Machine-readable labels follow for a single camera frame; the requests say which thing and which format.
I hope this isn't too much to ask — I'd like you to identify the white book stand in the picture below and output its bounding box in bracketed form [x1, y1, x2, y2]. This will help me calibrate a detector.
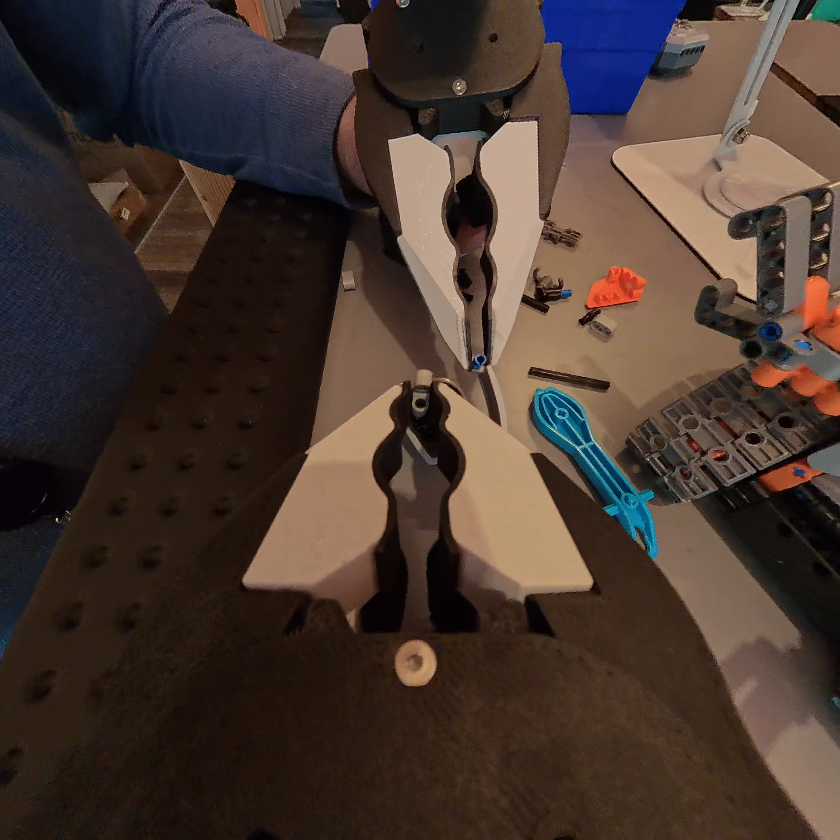
[612, 0, 840, 284]

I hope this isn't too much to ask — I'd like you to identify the blue plastic separator tool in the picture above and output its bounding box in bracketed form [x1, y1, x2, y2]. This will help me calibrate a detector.
[530, 387, 658, 560]

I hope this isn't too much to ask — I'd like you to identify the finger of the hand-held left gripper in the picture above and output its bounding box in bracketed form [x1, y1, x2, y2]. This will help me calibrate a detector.
[474, 118, 544, 368]
[387, 136, 475, 371]

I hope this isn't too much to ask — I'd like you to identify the long black axle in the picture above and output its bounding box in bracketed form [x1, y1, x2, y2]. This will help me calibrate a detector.
[528, 367, 611, 392]

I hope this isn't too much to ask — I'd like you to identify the blue storage bin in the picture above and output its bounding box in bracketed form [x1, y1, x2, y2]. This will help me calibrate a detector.
[541, 0, 686, 116]

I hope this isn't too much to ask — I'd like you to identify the cardboard box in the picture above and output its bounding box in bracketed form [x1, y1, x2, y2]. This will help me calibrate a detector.
[88, 167, 153, 238]

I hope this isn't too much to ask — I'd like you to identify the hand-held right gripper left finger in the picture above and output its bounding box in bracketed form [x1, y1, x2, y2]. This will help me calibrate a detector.
[241, 384, 421, 634]

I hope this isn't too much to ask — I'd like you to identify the grey white motor block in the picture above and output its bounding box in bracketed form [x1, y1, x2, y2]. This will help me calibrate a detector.
[653, 20, 713, 74]

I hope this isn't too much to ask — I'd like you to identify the person's left hand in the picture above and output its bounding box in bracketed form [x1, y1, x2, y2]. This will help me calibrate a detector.
[335, 98, 380, 206]

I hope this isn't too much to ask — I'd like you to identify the dark grey claw piece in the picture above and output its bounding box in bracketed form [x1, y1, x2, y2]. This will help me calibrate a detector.
[532, 267, 573, 303]

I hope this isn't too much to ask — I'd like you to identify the grey orange tracked toy robot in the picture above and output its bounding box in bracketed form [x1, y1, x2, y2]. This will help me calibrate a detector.
[626, 180, 840, 618]

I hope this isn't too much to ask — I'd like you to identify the black studded panel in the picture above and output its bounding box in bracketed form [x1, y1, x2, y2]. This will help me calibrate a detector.
[0, 180, 352, 840]

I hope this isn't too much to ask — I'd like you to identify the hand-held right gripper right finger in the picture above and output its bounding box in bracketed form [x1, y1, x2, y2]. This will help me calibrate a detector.
[427, 385, 595, 634]

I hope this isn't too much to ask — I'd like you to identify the orange angled piece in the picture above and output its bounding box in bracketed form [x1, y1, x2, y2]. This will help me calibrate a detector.
[584, 266, 648, 309]

